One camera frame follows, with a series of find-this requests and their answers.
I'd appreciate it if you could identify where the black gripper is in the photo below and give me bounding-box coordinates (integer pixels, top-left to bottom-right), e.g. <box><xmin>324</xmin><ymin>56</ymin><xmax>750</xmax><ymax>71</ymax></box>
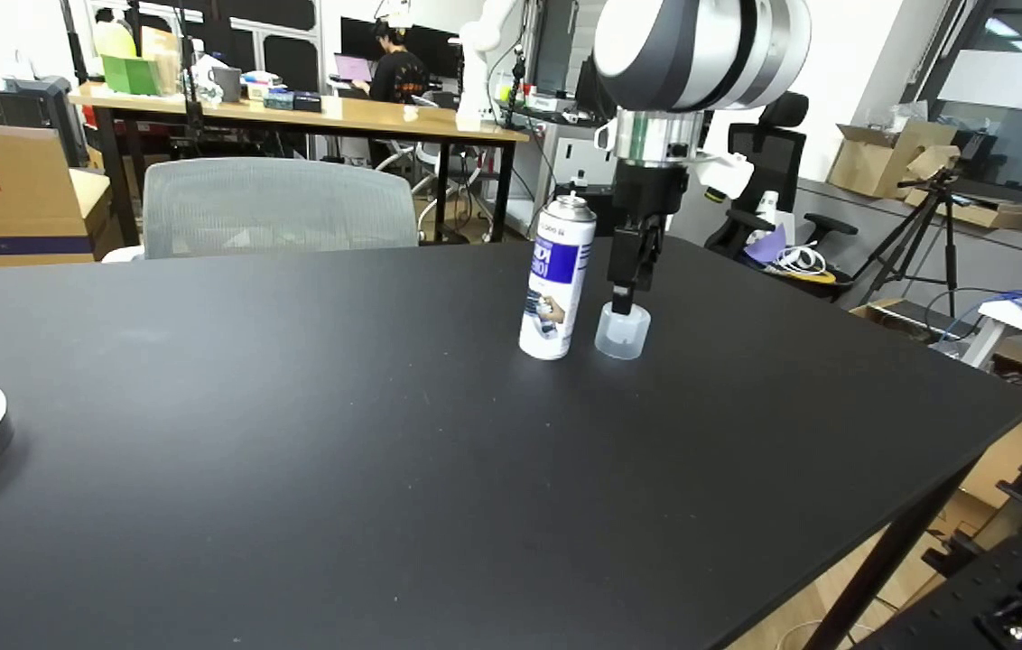
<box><xmin>606</xmin><ymin>164</ymin><xmax>688</xmax><ymax>316</ymax></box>

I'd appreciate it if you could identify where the translucent plastic lid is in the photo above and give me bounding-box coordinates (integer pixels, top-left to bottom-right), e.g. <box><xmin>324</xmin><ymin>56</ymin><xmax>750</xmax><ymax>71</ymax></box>
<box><xmin>598</xmin><ymin>302</ymin><xmax>651</xmax><ymax>361</ymax></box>

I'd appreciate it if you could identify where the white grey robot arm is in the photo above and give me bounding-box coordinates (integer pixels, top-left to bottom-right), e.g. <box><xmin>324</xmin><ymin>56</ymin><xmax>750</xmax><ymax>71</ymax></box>
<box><xmin>593</xmin><ymin>0</ymin><xmax>812</xmax><ymax>316</ymax></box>

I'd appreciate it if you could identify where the white blue spray can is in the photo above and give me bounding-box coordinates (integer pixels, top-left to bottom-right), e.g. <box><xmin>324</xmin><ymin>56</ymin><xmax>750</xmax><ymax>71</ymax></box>
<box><xmin>516</xmin><ymin>192</ymin><xmax>598</xmax><ymax>361</ymax></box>

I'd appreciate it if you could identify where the black office chair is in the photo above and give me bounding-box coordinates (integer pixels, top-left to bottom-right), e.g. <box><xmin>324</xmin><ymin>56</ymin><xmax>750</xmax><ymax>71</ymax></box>
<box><xmin>708</xmin><ymin>91</ymin><xmax>853</xmax><ymax>286</ymax></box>

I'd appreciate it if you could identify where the open cardboard box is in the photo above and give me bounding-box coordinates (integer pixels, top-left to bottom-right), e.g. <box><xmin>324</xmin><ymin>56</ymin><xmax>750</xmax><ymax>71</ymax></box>
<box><xmin>829</xmin><ymin>119</ymin><xmax>955</xmax><ymax>198</ymax></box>

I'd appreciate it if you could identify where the seated person in black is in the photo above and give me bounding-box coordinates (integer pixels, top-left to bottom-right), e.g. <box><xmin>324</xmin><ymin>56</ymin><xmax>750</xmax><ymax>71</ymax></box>
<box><xmin>370</xmin><ymin>17</ymin><xmax>431</xmax><ymax>100</ymax></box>

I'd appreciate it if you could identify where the wooden desk with black legs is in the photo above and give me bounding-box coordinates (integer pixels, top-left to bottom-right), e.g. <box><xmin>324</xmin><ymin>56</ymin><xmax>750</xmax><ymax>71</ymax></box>
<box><xmin>72</xmin><ymin>83</ymin><xmax>528</xmax><ymax>241</ymax></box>

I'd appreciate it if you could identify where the grey office chair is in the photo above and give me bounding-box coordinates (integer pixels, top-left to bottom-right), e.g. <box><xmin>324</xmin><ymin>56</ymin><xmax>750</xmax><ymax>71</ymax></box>
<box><xmin>104</xmin><ymin>154</ymin><xmax>419</xmax><ymax>265</ymax></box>

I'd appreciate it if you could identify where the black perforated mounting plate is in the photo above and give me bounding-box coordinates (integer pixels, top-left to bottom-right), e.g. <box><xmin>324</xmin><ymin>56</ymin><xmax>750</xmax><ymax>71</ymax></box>
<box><xmin>855</xmin><ymin>469</ymin><xmax>1022</xmax><ymax>650</ymax></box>

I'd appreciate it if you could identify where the brown cardboard box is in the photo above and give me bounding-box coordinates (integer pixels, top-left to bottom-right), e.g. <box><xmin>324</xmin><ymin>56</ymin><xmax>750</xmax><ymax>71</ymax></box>
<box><xmin>0</xmin><ymin>127</ymin><xmax>108</xmax><ymax>268</ymax></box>

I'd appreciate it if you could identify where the black camera tripod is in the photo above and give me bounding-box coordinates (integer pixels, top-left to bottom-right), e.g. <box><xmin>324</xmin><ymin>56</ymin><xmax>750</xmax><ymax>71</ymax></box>
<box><xmin>853</xmin><ymin>169</ymin><xmax>958</xmax><ymax>311</ymax></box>

